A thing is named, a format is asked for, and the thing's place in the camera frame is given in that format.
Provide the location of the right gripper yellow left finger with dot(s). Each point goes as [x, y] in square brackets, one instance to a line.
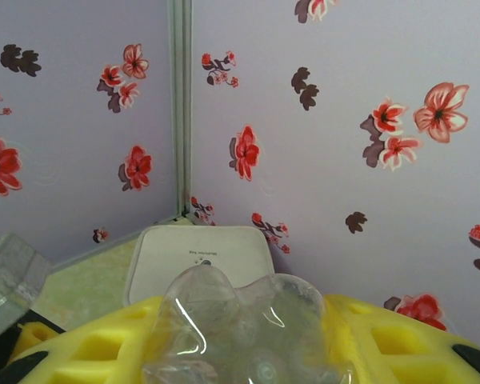
[96, 352]

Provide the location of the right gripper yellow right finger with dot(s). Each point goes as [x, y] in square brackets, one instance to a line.
[404, 352]

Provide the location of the clear plastic cup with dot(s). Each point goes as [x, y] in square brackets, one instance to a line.
[240, 328]

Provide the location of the white plastic lidded box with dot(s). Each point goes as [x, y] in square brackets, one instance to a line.
[200, 256]

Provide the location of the aluminium frame corner post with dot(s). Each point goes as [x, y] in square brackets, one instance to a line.
[180, 108]

